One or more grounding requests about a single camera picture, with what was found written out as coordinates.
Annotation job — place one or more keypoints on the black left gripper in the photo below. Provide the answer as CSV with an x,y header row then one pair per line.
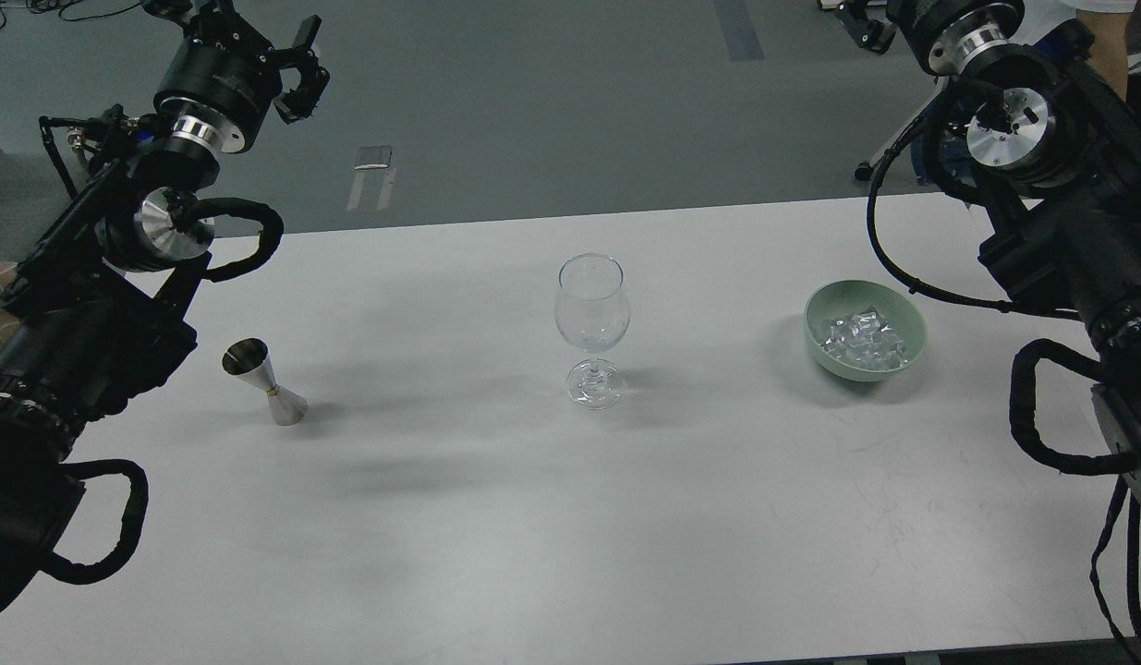
x,y
227,72

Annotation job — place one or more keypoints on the steel cocktail jigger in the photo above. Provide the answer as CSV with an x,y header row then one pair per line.
x,y
249,360

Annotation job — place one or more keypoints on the clear ice cubes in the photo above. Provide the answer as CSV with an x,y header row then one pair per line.
x,y
864,340

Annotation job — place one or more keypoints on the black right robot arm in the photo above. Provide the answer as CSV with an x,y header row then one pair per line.
x,y
1053,155

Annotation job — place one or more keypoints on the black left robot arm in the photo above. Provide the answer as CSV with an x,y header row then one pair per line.
x,y
101,299

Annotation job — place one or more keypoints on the clear wine glass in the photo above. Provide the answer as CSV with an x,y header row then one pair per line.
x,y
592,314

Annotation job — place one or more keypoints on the silver floor socket plate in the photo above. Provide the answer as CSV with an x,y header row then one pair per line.
x,y
373,158

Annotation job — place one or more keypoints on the grey office chair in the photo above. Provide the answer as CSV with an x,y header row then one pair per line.
x,y
32,196

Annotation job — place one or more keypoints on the green bowl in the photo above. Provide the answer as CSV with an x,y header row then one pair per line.
x,y
842,298

